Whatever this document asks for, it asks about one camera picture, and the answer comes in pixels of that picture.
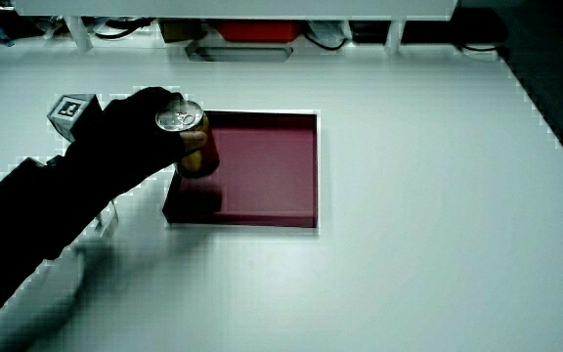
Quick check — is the person's left forearm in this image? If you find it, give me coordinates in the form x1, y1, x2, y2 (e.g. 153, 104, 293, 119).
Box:
0, 152, 134, 343

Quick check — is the clear plastic bag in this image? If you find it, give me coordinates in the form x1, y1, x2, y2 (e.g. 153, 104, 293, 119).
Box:
308, 20, 353, 44

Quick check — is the person's left hand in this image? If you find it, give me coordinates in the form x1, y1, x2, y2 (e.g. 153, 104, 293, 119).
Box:
46, 86, 210, 197

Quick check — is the golden red bull can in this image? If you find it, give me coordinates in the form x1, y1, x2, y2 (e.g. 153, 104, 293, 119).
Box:
154, 99, 221, 180

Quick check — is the black cable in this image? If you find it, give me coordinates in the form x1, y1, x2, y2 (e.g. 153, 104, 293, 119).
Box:
93, 18, 156, 41
302, 26, 350, 52
455, 42, 511, 55

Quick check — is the black box on forearm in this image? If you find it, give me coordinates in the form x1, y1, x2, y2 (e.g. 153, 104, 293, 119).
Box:
0, 156, 51, 222

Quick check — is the dark red square plate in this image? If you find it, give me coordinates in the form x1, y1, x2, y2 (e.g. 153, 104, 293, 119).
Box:
161, 110, 321, 230

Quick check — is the black case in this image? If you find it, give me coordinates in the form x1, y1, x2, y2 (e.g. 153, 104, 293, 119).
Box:
400, 6, 510, 46

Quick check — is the red box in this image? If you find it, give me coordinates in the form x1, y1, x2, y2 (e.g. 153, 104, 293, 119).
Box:
213, 19, 305, 44

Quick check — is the grey flat tray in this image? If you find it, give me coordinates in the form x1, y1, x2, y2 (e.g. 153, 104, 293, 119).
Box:
185, 40, 295, 64

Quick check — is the brown cardboard box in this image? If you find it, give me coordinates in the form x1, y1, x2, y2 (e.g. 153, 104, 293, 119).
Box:
157, 18, 208, 45

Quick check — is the clear plastic stand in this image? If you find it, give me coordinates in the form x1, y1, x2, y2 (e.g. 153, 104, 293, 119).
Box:
94, 198, 120, 239

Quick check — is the white shelf frame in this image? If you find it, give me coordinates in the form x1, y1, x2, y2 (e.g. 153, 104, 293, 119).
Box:
13, 0, 459, 55

